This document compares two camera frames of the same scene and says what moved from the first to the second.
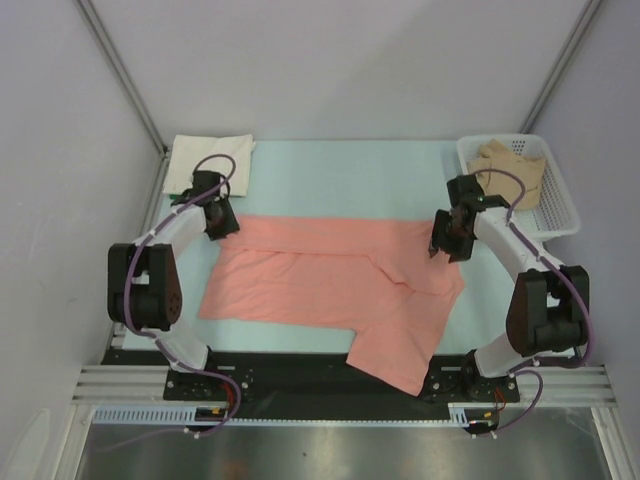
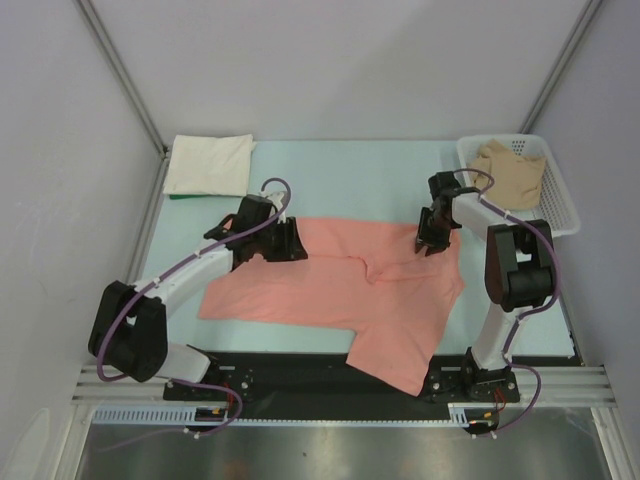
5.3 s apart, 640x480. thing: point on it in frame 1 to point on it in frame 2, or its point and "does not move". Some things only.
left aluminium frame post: (124, 75) does not move
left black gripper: (230, 227) to (291, 247)
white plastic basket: (555, 212) does not move
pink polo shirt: (387, 276) does not move
